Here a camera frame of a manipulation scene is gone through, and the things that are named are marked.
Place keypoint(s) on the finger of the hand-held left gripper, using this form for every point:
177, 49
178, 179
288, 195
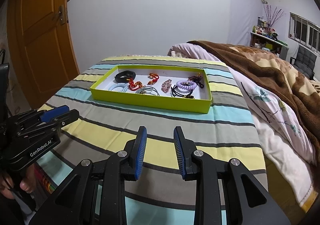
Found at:
67, 117
55, 113

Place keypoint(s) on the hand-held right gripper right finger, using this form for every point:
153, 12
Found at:
180, 157

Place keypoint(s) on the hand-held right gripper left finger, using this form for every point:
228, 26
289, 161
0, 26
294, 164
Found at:
140, 155

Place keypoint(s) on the yellow-green shallow box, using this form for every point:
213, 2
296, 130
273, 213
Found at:
150, 103

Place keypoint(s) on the black fitness band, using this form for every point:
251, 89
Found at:
120, 79

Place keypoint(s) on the pink crystal hair clip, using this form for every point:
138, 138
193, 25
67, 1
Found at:
167, 85

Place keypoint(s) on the person's left hand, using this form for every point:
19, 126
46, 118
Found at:
26, 186

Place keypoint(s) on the wooden door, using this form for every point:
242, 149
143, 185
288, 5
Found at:
45, 52

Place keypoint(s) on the metal door latch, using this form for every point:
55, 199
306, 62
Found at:
62, 15

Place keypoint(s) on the pink floral quilt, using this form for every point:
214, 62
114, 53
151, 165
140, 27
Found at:
275, 115

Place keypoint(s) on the white pillow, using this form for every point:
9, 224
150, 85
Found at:
175, 53

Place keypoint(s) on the brown floral blanket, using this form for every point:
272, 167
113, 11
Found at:
262, 65

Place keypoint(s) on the wooden shelf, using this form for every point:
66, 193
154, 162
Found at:
257, 40

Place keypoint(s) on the row of bottles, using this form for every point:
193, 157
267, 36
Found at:
265, 27

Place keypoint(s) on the black chair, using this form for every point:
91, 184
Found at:
306, 61

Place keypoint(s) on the purple flower branches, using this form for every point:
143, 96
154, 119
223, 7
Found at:
272, 15

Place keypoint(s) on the window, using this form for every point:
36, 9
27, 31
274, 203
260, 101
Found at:
305, 31

